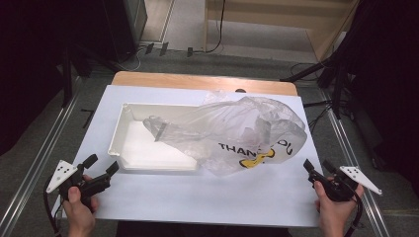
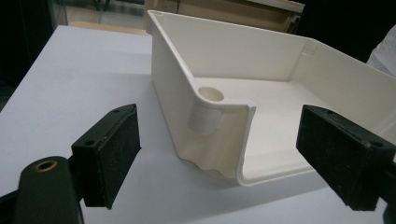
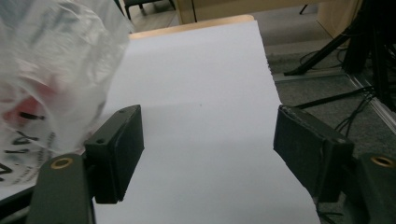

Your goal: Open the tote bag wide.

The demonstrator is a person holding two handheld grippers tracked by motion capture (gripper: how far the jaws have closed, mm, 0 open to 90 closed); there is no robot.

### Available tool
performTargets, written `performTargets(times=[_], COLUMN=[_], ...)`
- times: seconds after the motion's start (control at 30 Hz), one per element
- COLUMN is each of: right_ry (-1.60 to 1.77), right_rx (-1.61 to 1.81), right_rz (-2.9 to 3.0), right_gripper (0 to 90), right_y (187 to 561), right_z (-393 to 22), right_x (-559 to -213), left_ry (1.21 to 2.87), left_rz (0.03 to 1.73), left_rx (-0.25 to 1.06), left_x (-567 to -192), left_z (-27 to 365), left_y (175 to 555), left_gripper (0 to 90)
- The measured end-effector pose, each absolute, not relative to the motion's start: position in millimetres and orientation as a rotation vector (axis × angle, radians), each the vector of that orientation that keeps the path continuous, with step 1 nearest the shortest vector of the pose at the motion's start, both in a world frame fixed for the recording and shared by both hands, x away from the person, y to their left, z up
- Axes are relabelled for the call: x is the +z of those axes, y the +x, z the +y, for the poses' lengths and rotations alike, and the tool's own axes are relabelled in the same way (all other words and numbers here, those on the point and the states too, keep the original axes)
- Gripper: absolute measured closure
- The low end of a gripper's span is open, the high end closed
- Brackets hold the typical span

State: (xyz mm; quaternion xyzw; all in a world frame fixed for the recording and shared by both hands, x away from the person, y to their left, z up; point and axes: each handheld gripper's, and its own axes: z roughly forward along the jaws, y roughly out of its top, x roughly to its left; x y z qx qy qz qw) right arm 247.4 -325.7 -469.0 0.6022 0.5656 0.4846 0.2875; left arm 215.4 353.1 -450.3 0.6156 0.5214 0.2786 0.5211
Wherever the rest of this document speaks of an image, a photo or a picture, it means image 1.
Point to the aluminium floor rail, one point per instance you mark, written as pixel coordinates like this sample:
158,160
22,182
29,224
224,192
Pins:
349,154
39,154

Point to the clear printed plastic bag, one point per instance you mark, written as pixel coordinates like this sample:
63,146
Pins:
224,131

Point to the black curtain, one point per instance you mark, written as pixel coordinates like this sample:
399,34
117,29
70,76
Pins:
388,82
26,65

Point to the dark grey flat object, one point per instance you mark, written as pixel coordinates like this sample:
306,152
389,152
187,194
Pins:
160,131

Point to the person's dark clothes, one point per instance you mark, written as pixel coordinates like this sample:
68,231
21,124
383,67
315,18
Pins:
197,230

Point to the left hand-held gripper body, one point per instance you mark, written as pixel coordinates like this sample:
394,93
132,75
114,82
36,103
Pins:
62,173

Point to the black metal stand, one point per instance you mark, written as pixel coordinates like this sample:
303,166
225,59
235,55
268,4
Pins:
309,69
67,79

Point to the black table grommet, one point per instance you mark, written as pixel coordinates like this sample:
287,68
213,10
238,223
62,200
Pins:
240,90

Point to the light wooden shelf unit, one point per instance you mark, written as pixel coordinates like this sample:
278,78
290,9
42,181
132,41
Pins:
263,23

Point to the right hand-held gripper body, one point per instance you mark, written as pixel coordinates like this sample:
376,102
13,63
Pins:
359,177

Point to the person's left hand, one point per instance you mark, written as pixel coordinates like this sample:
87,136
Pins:
80,214

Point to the white plastic box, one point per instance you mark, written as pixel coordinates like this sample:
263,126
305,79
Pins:
141,151

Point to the person's right hand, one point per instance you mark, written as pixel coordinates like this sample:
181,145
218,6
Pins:
336,217

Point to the dark cabinet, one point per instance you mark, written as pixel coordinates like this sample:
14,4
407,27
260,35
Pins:
138,19

